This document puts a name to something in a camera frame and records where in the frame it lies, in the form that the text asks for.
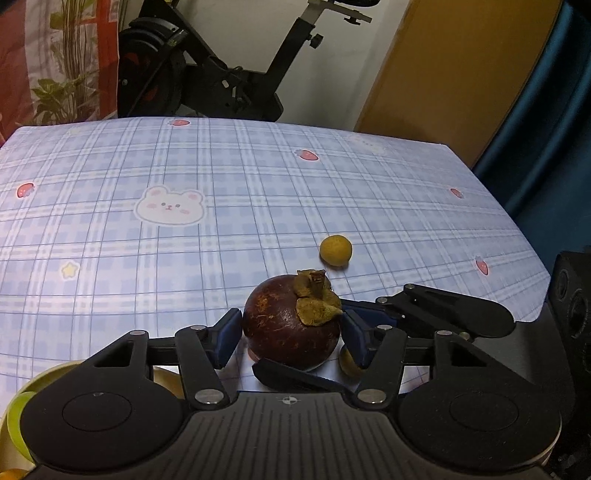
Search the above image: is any cream round plate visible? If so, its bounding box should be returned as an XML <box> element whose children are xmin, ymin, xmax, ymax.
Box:
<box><xmin>0</xmin><ymin>362</ymin><xmax>186</xmax><ymax>480</ymax></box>

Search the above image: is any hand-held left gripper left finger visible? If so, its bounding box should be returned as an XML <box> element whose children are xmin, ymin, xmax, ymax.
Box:
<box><xmin>95</xmin><ymin>308</ymin><xmax>243</xmax><ymax>409</ymax></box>

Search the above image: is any green round fruit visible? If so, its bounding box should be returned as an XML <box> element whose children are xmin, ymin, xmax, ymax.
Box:
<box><xmin>6</xmin><ymin>391</ymin><xmax>38</xmax><ymax>454</ymax></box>

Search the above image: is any purple mangosteen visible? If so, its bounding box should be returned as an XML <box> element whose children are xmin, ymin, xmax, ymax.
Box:
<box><xmin>243</xmin><ymin>269</ymin><xmax>345</xmax><ymax>372</ymax></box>

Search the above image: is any black exercise bike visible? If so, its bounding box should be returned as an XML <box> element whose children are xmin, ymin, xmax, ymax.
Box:
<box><xmin>117</xmin><ymin>0</ymin><xmax>382</xmax><ymax>123</ymax></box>

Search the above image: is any wooden door panel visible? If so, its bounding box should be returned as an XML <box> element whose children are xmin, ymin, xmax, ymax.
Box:
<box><xmin>355</xmin><ymin>0</ymin><xmax>565</xmax><ymax>168</ymax></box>

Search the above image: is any blue curtain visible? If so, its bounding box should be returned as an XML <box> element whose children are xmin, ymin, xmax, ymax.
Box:
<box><xmin>473</xmin><ymin>0</ymin><xmax>591</xmax><ymax>232</ymax></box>

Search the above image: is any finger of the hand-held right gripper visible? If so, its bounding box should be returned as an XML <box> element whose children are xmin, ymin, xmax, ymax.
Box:
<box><xmin>252</xmin><ymin>357</ymin><xmax>345</xmax><ymax>394</ymax></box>
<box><xmin>342</xmin><ymin>284</ymin><xmax>462</xmax><ymax>337</ymax></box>

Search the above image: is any printed wall tapestry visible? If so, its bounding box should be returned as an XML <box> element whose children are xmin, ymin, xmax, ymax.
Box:
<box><xmin>0</xmin><ymin>0</ymin><xmax>122</xmax><ymax>143</ymax></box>

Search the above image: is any small yellow round fruit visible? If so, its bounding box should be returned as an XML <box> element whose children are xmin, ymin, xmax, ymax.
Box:
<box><xmin>339</xmin><ymin>348</ymin><xmax>363</xmax><ymax>380</ymax></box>
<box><xmin>320</xmin><ymin>234</ymin><xmax>353</xmax><ymax>267</ymax></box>

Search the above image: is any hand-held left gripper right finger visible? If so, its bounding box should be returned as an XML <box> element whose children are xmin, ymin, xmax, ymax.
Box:
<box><xmin>344</xmin><ymin>310</ymin><xmax>488</xmax><ymax>409</ymax></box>

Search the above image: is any blue checked tablecloth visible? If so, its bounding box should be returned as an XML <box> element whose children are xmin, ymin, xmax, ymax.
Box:
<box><xmin>0</xmin><ymin>117</ymin><xmax>552</xmax><ymax>416</ymax></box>

